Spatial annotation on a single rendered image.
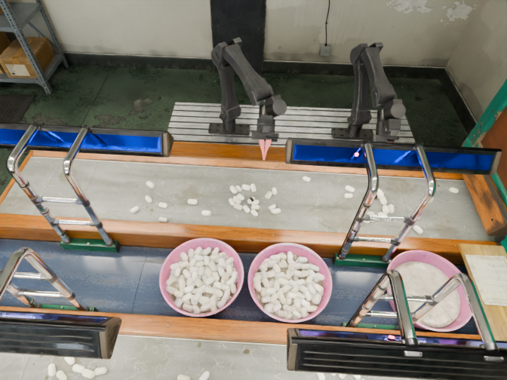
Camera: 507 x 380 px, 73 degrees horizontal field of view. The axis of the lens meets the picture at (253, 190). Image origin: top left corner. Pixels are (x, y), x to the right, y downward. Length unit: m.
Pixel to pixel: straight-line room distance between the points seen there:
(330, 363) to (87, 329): 0.47
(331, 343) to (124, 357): 0.62
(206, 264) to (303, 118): 0.95
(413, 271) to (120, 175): 1.15
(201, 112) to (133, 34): 1.71
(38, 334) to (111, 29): 2.91
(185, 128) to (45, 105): 1.81
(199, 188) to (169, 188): 0.12
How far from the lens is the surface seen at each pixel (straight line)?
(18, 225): 1.46
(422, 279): 1.30
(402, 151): 1.10
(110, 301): 1.28
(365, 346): 0.74
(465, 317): 1.28
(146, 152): 1.08
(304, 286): 1.16
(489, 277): 1.37
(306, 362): 0.75
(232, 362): 1.08
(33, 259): 0.95
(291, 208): 1.31
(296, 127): 1.74
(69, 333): 0.80
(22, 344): 0.86
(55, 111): 3.25
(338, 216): 1.33
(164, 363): 1.10
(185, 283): 1.18
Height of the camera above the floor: 1.79
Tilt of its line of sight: 51 degrees down
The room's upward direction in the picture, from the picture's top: 2 degrees clockwise
